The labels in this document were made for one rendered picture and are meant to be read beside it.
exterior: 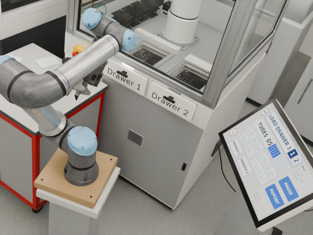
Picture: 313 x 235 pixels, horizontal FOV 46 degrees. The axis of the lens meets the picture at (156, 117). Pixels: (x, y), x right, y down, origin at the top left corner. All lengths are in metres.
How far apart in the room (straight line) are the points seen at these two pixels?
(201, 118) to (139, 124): 0.45
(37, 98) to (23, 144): 0.93
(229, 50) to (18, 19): 1.38
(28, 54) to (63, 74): 1.27
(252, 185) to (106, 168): 0.64
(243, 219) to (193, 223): 0.86
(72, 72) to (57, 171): 0.60
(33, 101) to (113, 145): 1.41
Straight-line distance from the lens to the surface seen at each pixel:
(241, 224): 1.85
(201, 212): 2.71
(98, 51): 1.29
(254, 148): 1.66
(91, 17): 1.42
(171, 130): 2.17
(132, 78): 2.13
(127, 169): 2.59
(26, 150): 2.10
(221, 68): 1.84
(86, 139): 1.51
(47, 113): 1.44
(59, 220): 1.85
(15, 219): 2.52
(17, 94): 1.19
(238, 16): 1.73
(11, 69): 1.23
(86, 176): 1.62
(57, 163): 1.72
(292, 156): 1.57
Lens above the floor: 2.08
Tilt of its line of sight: 39 degrees down
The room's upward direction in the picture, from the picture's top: 15 degrees clockwise
